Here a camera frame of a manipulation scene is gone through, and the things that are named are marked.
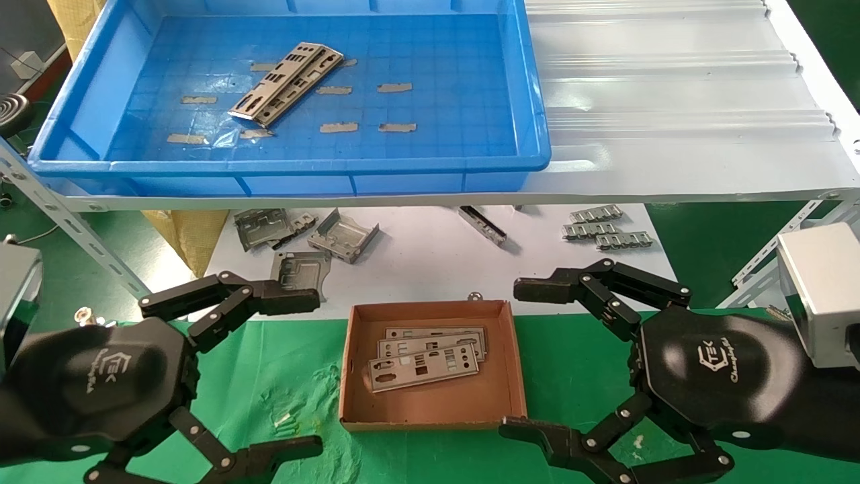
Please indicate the small toothed metal piece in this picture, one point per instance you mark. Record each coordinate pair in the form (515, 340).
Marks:
(302, 223)

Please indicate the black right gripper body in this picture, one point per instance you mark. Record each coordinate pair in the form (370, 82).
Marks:
(719, 376)

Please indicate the silver metal clip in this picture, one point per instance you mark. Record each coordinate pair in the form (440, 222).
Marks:
(84, 314)

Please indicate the long narrow metal strip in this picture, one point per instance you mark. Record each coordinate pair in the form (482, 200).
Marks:
(484, 225)

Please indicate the green table cloth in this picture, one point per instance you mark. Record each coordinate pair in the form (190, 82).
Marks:
(282, 363)

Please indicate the blue plastic tray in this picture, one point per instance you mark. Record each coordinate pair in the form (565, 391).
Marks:
(437, 67)

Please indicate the black coiled round object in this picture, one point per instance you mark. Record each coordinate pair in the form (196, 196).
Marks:
(13, 111)

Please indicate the grey bent metal bracket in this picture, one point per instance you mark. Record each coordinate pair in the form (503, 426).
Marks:
(259, 228)

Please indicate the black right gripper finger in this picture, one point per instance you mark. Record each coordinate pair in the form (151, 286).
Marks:
(551, 444)
(544, 289)

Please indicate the grey open metal box bracket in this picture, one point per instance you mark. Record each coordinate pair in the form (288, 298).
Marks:
(342, 235)

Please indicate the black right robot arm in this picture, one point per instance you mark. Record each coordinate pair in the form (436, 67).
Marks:
(833, 410)

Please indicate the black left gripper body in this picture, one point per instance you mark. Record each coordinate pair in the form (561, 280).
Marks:
(101, 376)

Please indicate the brown cardboard box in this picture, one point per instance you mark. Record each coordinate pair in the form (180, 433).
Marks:
(437, 407)

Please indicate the small white box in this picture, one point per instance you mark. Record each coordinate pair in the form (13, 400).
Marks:
(27, 64)

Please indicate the perforated metal shelf strut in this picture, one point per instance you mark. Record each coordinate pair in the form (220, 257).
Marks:
(772, 252)
(67, 222)

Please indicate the white paper sheet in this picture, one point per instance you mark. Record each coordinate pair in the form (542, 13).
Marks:
(416, 269)

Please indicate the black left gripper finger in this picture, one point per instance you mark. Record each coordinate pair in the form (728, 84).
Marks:
(282, 301)
(269, 454)

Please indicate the small white tape scrap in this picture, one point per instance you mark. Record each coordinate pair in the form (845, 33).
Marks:
(283, 419)

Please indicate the grey metal box part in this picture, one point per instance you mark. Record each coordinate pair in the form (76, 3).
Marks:
(302, 265)

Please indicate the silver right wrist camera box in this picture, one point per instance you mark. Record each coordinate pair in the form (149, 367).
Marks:
(820, 296)

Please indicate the silver metal io shield plate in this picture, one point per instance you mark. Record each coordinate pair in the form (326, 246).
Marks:
(443, 372)
(269, 84)
(302, 84)
(403, 347)
(430, 331)

